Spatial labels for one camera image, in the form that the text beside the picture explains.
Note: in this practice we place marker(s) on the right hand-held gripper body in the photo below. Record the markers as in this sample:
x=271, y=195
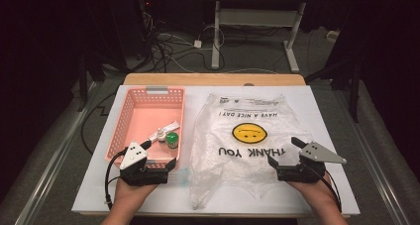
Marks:
x=313, y=154

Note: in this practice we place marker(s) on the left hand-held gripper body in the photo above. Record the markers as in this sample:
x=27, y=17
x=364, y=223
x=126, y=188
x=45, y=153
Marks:
x=133, y=155

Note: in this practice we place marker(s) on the person's left hand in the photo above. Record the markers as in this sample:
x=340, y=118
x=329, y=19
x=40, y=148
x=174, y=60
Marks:
x=130, y=192

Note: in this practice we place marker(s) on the person's right hand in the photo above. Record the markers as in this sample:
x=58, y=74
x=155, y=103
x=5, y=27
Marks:
x=312, y=192

